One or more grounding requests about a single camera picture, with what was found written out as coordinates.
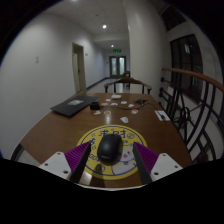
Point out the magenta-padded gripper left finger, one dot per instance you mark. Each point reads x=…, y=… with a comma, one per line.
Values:
x=56, y=165

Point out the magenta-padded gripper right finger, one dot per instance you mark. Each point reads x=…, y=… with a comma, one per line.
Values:
x=165, y=166

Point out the black computer mouse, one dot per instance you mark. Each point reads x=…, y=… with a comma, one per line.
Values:
x=109, y=148

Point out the yellow round mouse pad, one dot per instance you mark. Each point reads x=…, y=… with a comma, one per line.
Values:
x=115, y=171

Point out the white booklet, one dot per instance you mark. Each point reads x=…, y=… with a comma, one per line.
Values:
x=162, y=115

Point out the small white card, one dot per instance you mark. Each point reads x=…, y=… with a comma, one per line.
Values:
x=124, y=102
x=134, y=111
x=124, y=119
x=114, y=103

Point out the black closed laptop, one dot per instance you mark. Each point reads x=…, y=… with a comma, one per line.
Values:
x=75, y=105

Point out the small beige card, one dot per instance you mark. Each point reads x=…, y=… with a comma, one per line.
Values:
x=97, y=112
x=107, y=112

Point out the small black box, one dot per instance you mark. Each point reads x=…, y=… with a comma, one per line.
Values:
x=94, y=106

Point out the flat white box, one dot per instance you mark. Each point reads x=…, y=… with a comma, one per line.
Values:
x=116, y=96

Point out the wooden armchair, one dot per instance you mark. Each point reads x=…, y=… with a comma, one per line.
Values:
x=128, y=81

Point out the black railing with wooden handrail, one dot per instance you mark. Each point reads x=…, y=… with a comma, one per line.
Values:
x=196, y=76

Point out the cream side door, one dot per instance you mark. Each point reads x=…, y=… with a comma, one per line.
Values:
x=79, y=68

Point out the dark framed window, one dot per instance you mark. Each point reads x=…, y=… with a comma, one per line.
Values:
x=186, y=63

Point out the glass double door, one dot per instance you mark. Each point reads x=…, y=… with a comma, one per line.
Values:
x=118, y=66

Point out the green exit sign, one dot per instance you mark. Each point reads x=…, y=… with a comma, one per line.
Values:
x=116, y=50

